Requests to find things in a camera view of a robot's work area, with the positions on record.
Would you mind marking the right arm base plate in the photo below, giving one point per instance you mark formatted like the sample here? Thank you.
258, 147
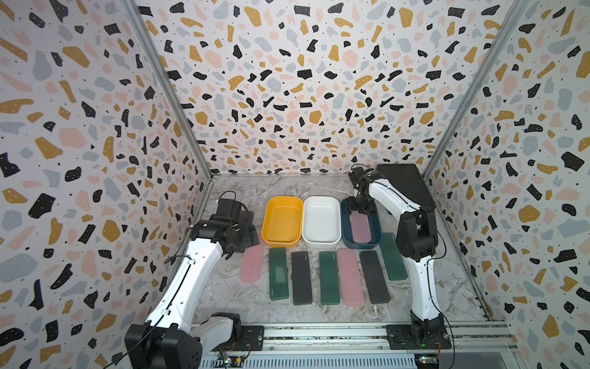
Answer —
401, 337

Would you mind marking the pink pencil case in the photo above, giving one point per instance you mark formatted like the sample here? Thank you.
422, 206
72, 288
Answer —
350, 281
360, 228
252, 264

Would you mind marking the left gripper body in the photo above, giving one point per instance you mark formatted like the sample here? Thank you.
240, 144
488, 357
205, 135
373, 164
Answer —
243, 237

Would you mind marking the yellow storage box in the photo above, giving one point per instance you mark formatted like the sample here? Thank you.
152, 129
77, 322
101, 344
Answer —
282, 225

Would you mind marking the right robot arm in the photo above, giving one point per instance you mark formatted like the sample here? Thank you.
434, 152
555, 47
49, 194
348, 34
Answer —
417, 238

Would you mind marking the aluminium rail frame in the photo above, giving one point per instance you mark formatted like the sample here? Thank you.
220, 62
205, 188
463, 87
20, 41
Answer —
476, 344

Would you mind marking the dark grey pencil case right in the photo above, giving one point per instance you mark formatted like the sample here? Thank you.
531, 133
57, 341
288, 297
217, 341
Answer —
373, 273

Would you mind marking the white storage box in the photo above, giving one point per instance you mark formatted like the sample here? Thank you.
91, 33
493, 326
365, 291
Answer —
321, 222

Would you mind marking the dark teal storage box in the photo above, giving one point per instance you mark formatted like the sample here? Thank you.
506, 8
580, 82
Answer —
375, 227

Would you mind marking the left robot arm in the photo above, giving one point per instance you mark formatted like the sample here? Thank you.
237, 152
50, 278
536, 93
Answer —
167, 339

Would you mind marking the dark grey pencil case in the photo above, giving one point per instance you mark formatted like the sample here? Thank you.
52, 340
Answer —
373, 273
301, 279

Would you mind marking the light green pencil case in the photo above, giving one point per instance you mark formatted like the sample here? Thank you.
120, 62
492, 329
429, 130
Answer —
278, 274

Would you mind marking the dark grey pencil case left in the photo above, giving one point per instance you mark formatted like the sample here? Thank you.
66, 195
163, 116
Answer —
301, 279

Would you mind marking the black briefcase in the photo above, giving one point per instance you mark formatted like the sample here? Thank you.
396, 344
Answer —
407, 179

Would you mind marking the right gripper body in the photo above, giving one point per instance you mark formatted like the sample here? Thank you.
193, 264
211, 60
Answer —
360, 204

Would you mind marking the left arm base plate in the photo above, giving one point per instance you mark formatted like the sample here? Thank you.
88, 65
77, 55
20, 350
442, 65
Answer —
250, 338

